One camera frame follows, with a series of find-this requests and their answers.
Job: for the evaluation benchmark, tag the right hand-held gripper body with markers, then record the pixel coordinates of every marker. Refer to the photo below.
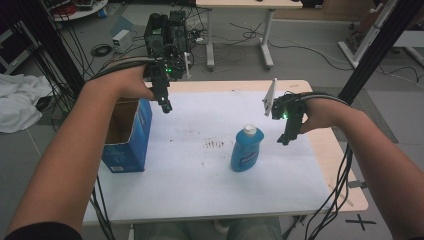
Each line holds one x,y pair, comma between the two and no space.
291,110

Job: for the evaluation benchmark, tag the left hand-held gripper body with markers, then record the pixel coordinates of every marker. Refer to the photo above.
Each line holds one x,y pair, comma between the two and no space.
165,68

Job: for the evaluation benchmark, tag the blue liquid bottle white cap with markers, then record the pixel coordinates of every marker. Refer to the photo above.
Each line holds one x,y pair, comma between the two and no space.
246,151

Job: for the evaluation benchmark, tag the blue cardboard box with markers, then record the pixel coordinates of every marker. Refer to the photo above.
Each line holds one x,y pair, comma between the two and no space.
133,143

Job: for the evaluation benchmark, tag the person's right hand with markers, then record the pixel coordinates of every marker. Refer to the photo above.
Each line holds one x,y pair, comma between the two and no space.
323,113

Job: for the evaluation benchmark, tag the person's left hand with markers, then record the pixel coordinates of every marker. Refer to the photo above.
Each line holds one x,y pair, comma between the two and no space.
130,83

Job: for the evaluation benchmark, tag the black computer tower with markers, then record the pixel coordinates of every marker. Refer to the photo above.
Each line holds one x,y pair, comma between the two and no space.
178,33
156,35

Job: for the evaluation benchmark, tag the light wooden table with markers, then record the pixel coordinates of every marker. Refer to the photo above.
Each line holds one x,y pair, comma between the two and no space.
330,156

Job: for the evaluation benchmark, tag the small white device box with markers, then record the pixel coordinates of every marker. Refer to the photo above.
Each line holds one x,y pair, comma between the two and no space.
121,40

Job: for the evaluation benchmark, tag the white-legged wooden desk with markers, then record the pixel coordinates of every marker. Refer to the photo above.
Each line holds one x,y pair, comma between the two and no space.
266,40

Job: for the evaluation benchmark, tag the thin wooden strip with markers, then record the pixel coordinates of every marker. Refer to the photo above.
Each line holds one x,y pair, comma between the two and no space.
343,198

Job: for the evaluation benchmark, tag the grey tape piece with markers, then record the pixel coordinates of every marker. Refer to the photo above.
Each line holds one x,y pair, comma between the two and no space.
357,184

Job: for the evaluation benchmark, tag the grey floor mat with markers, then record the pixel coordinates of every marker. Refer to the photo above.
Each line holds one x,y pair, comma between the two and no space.
376,116

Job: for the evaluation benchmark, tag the person's legs in jeans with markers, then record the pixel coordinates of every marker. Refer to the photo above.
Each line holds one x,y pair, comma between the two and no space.
253,230

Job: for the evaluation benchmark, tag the round white table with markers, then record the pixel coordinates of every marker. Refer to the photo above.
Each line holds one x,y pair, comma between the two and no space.
80,13

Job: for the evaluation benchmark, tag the white metal stand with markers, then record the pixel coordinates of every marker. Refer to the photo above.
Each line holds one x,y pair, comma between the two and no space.
366,36

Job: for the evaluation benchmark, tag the black tape cross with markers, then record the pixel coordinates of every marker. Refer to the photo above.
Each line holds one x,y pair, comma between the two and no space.
360,222

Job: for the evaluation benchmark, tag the white cloth heap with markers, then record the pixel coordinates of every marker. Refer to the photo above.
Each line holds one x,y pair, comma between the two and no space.
20,100

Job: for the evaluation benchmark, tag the black metal post with base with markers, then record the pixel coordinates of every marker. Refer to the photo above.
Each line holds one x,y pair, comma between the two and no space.
383,46

